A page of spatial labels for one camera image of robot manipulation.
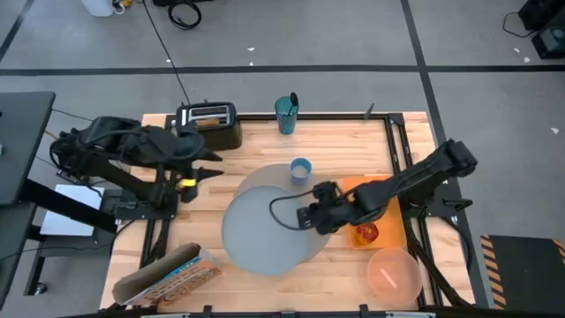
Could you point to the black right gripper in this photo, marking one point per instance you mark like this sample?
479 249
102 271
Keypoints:
329 212

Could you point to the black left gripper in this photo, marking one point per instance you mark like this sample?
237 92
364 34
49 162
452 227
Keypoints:
190 146

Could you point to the red yellow apple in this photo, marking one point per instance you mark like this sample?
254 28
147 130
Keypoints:
368 233

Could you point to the small blue cup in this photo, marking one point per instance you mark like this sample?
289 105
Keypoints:
300 171

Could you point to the grey round plate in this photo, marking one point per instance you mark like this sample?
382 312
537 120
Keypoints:
256 234

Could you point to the pink translucent bowl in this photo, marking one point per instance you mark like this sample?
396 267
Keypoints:
395 276

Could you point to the orange Cheerios cereal box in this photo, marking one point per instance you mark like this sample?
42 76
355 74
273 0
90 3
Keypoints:
176 282

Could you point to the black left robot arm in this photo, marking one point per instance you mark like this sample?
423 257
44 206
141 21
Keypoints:
123 141

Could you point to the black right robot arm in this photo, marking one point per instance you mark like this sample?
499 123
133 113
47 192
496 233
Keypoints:
419 176

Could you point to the black two-slot toaster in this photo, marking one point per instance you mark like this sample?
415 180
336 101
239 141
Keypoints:
220 137

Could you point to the round grey placemat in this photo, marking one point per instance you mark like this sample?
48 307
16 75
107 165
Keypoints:
269 174

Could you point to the teal plastic tumbler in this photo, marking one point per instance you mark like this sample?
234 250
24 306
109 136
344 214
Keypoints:
286 121

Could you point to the black spoon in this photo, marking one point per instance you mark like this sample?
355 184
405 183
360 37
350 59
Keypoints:
294 99

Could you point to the white sheet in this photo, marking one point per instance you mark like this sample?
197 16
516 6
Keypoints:
70 212

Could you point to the black floor device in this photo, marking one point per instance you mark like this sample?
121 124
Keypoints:
176 2

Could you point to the black desk top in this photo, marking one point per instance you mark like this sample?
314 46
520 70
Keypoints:
22 146

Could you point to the white bucket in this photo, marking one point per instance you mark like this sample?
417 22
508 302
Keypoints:
97 6

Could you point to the black hazard-striped mat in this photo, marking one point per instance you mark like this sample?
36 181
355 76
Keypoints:
525 274

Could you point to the black equipment box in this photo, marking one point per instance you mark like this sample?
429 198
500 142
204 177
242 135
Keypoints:
549 44

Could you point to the black equipment case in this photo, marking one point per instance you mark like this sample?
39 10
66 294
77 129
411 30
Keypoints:
543 13

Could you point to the black aluminium table frame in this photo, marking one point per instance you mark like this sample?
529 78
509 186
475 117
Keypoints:
309 116

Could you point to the small black pointed bracket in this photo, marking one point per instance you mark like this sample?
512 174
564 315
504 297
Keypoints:
369 111

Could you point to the black table edge rail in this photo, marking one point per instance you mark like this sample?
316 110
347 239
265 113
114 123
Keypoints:
441 312

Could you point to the black desk leg frame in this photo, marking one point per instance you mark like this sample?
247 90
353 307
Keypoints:
53 201

